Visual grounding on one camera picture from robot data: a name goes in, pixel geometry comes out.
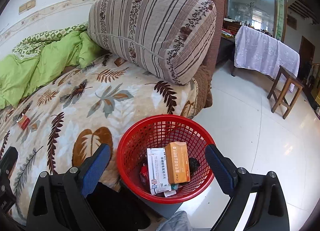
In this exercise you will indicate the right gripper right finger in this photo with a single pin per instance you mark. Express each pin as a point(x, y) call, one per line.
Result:
point(234, 182)

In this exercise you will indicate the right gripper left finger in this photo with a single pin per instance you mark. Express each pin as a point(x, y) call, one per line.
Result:
point(81, 181)

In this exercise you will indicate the black bag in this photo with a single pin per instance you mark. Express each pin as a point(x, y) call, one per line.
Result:
point(194, 164)

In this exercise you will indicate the orange medicine box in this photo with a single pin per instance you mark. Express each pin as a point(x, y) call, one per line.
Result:
point(177, 162)

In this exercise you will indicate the teal tissue pack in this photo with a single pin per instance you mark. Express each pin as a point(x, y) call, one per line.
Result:
point(174, 186)

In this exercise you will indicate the white blue medicine box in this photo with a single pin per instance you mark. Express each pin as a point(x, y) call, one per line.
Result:
point(169, 193)

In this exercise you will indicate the white long medicine box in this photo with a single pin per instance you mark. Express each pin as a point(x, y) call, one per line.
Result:
point(158, 173)

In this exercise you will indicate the red white foot-print bag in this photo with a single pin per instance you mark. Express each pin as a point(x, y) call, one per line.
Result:
point(144, 174)

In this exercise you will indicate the leaf pattern beige blanket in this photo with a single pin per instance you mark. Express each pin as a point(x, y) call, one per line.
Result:
point(72, 116)

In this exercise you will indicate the small red box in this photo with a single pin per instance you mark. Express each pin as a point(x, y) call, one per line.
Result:
point(23, 121)

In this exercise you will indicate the red plastic mesh basket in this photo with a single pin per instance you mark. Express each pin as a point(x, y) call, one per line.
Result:
point(157, 132)

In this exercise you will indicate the wooden stool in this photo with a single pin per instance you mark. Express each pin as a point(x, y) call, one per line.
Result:
point(280, 99)

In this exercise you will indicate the green quilt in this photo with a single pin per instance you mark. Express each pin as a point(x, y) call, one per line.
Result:
point(39, 59)

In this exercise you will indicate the table with lilac cloth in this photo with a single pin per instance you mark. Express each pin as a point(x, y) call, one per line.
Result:
point(257, 51)

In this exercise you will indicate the striped brown cushion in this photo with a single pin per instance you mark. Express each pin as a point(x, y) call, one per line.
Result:
point(168, 38)

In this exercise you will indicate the large wall mirror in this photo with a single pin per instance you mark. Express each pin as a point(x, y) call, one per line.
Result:
point(267, 16)

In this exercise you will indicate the beige wall switch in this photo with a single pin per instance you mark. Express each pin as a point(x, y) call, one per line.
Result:
point(27, 6)

